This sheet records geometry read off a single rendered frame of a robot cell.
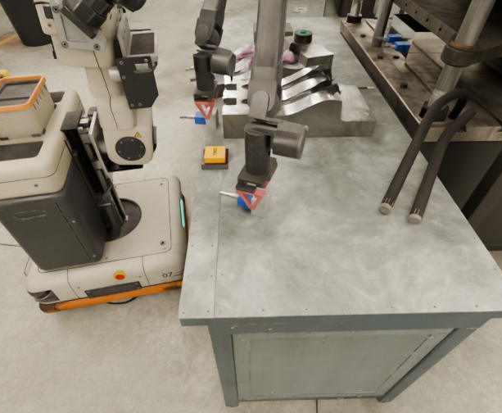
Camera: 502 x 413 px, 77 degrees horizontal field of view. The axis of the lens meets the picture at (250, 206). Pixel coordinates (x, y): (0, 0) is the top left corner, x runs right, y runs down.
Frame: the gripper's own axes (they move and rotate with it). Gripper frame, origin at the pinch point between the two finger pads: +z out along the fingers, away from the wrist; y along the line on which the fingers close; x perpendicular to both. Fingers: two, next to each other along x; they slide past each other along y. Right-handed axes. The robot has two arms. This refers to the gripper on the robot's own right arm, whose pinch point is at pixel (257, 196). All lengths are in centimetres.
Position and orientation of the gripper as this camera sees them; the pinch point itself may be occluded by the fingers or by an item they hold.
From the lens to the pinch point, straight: 80.1
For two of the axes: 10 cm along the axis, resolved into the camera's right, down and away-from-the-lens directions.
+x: -9.4, -2.3, 2.4
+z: 0.1, 7.1, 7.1
